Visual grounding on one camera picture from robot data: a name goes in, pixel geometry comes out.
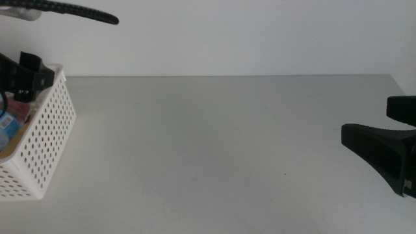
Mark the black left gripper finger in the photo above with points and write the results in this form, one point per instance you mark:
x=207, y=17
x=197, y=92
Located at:
x=27, y=96
x=35, y=78

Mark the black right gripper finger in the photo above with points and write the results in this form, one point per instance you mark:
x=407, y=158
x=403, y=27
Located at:
x=403, y=109
x=390, y=152

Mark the red soda can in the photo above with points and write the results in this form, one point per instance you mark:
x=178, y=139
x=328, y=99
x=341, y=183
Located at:
x=22, y=109

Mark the clear water bottle blue label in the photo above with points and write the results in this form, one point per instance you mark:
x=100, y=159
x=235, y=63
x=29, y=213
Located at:
x=8, y=125

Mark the yellow tea bottle green label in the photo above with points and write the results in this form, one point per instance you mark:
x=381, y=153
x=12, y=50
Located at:
x=13, y=146

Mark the white perforated plastic basket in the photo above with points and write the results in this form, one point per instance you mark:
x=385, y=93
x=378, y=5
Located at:
x=45, y=146

